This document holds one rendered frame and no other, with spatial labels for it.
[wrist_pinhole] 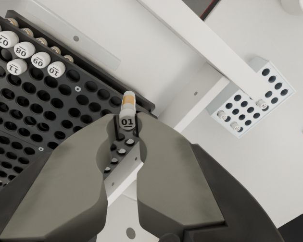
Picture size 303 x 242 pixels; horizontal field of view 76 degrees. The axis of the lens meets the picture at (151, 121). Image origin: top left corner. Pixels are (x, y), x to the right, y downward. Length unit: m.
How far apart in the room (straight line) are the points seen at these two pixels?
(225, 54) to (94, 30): 0.15
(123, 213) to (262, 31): 0.42
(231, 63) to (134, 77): 0.13
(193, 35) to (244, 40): 0.22
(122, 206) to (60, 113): 0.28
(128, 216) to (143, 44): 0.34
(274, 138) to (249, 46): 0.22
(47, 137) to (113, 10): 0.16
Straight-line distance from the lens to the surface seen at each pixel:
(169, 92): 0.28
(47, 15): 0.26
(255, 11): 0.38
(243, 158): 0.51
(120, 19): 0.25
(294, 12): 0.39
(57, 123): 0.24
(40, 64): 0.20
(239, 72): 0.19
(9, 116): 0.25
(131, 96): 0.16
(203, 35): 0.17
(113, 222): 0.42
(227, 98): 0.36
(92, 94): 0.21
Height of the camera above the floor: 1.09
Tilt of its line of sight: 59 degrees down
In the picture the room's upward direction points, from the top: 172 degrees clockwise
